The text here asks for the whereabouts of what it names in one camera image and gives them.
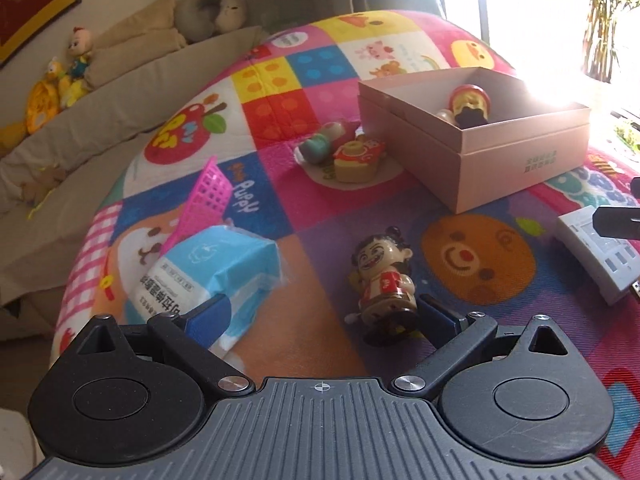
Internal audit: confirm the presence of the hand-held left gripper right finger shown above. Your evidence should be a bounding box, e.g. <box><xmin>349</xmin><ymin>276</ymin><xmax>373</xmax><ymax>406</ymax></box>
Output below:
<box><xmin>392</xmin><ymin>295</ymin><xmax>586</xmax><ymax>401</ymax></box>

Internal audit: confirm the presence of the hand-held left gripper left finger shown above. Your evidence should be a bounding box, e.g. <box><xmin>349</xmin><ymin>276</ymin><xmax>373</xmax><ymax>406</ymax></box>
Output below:
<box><xmin>70</xmin><ymin>292</ymin><xmax>256</xmax><ymax>401</ymax></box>

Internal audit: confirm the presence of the white charger with plug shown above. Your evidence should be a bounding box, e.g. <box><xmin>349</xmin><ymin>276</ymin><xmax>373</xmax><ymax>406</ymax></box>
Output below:
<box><xmin>556</xmin><ymin>205</ymin><xmax>640</xmax><ymax>307</ymax></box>

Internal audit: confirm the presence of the blue white tissue pack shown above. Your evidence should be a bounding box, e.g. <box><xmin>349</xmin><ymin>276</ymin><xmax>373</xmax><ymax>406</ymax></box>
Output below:
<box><xmin>120</xmin><ymin>225</ymin><xmax>281</xmax><ymax>356</ymax></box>

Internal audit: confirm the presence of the wind-up doll toy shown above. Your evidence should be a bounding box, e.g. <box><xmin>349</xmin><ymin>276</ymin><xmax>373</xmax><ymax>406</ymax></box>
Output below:
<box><xmin>345</xmin><ymin>227</ymin><xmax>420</xmax><ymax>346</ymax></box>

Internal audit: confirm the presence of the pink plastic basket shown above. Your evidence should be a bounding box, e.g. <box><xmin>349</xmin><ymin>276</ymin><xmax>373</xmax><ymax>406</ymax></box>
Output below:
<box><xmin>160</xmin><ymin>156</ymin><xmax>232</xmax><ymax>256</ymax></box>

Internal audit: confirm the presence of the pink cardboard box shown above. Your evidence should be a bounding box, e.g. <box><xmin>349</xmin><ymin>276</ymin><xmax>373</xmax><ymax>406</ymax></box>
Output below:
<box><xmin>357</xmin><ymin>66</ymin><xmax>592</xmax><ymax>215</ymax></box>

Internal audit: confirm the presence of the yellow red cake toy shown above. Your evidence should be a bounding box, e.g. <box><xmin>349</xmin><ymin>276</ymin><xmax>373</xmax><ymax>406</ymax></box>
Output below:
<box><xmin>332</xmin><ymin>139</ymin><xmax>387</xmax><ymax>183</ymax></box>

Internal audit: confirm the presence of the red yellow bearded figure toy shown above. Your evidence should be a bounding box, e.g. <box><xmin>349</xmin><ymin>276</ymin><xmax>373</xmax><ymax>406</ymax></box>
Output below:
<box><xmin>447</xmin><ymin>84</ymin><xmax>493</xmax><ymax>128</ymax></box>

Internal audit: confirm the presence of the pink green figure toy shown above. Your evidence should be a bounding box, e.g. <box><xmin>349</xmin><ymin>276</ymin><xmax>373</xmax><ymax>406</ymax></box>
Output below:
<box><xmin>297</xmin><ymin>121</ymin><xmax>357</xmax><ymax>165</ymax></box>

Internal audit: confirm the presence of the colourful cartoon play mat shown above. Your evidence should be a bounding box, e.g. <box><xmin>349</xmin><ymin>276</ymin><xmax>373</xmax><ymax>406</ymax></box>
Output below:
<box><xmin>50</xmin><ymin>9</ymin><xmax>640</xmax><ymax>466</ymax></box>

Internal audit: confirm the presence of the green potted plant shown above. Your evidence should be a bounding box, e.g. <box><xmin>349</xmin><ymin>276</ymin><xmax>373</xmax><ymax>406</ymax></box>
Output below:
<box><xmin>582</xmin><ymin>0</ymin><xmax>640</xmax><ymax>83</ymax></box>

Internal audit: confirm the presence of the brown plush toy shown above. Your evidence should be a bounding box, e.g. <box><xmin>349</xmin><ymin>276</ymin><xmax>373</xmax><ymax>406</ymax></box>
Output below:
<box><xmin>20</xmin><ymin>167</ymin><xmax>68</xmax><ymax>201</ymax></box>

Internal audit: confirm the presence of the sofa with beige cover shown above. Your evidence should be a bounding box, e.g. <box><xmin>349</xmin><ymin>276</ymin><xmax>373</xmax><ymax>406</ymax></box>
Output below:
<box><xmin>0</xmin><ymin>25</ymin><xmax>271</xmax><ymax>306</ymax></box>

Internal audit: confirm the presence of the yellow striped plush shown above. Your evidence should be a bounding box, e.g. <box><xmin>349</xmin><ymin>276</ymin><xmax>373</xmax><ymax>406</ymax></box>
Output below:
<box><xmin>26</xmin><ymin>77</ymin><xmax>63</xmax><ymax>133</ymax></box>

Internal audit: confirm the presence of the yellow pillow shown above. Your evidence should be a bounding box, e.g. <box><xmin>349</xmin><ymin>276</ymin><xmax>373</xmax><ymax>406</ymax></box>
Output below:
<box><xmin>0</xmin><ymin>120</ymin><xmax>28</xmax><ymax>148</ymax></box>

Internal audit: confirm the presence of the yellow bird plush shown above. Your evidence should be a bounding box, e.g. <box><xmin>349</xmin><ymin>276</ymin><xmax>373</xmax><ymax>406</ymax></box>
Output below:
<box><xmin>46</xmin><ymin>57</ymin><xmax>83</xmax><ymax>108</ymax></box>

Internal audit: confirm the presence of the beige folded blanket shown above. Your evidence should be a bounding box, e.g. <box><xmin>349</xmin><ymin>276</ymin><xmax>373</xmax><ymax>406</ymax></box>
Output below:
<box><xmin>82</xmin><ymin>0</ymin><xmax>188</xmax><ymax>86</ymax></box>

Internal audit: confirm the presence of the cartoon boy doll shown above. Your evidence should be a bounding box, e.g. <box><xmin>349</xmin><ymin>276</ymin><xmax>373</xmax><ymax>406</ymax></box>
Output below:
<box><xmin>64</xmin><ymin>26</ymin><xmax>93</xmax><ymax>81</ymax></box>

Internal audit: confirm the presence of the grey neck pillow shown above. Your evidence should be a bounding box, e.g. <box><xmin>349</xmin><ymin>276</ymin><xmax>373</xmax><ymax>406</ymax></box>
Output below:
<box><xmin>174</xmin><ymin>0</ymin><xmax>223</xmax><ymax>43</ymax></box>

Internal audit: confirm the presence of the white bear plush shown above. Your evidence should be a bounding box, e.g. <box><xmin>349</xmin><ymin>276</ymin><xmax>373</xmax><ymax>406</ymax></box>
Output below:
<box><xmin>214</xmin><ymin>0</ymin><xmax>249</xmax><ymax>33</ymax></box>

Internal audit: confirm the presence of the large framed red picture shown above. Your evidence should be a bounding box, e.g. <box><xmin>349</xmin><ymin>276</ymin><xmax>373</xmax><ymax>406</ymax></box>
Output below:
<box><xmin>0</xmin><ymin>0</ymin><xmax>82</xmax><ymax>68</ymax></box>

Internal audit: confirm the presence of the dark window frame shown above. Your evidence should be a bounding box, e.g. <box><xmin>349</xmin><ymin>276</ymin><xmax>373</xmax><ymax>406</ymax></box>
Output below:
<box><xmin>477</xmin><ymin>0</ymin><xmax>493</xmax><ymax>41</ymax></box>

